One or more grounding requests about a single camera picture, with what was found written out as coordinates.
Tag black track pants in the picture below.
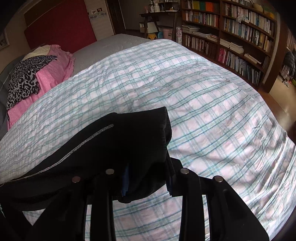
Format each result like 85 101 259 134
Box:
1 107 172 210

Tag plaid checked bed sheet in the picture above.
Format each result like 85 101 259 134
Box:
1 40 295 240

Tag pink dotted bedding pile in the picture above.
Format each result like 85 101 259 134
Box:
7 45 75 129

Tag grey bare mattress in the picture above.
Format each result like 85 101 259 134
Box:
72 34 150 76

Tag leopard print cloth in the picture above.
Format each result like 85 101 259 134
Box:
6 55 57 110

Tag pink waste bin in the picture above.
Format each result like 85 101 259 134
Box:
163 28 173 40

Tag cream folded cloth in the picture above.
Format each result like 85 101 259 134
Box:
23 45 51 61

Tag grey upholstered headboard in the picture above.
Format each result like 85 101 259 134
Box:
0 55 24 139

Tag wooden bookshelf with books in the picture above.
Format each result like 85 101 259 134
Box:
181 1 277 88

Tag white wardrobe door panel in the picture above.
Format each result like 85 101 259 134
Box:
84 0 114 40

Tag dark wooden desk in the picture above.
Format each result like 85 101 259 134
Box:
140 11 180 41

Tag dark hanging jackets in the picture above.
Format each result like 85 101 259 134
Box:
281 49 295 79

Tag framed wall photo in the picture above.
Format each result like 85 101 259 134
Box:
0 30 9 50

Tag wooden door frame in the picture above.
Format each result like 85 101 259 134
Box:
261 13 289 93

